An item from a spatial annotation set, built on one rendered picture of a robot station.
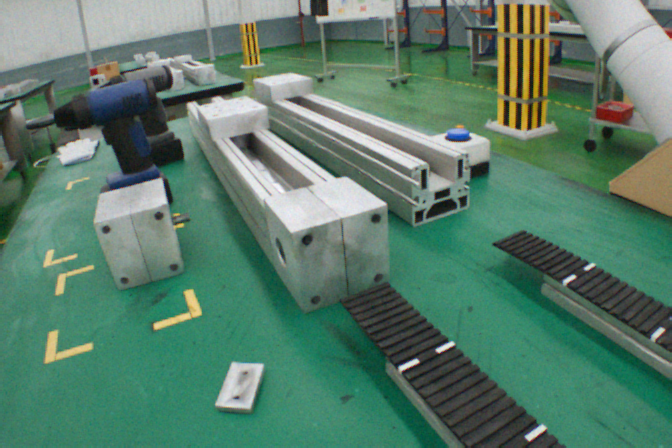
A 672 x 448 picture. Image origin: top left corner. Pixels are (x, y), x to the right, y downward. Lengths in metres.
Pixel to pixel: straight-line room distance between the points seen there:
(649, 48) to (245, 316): 0.72
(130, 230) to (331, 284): 0.24
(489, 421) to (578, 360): 0.13
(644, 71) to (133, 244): 0.79
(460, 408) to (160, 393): 0.25
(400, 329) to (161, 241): 0.30
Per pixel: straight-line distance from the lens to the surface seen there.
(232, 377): 0.38
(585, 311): 0.44
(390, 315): 0.37
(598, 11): 0.82
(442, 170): 0.61
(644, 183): 0.71
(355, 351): 0.39
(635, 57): 0.79
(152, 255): 0.53
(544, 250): 0.48
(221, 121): 0.76
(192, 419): 0.37
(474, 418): 0.30
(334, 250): 0.41
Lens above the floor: 1.06
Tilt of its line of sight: 24 degrees down
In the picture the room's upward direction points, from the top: 5 degrees counter-clockwise
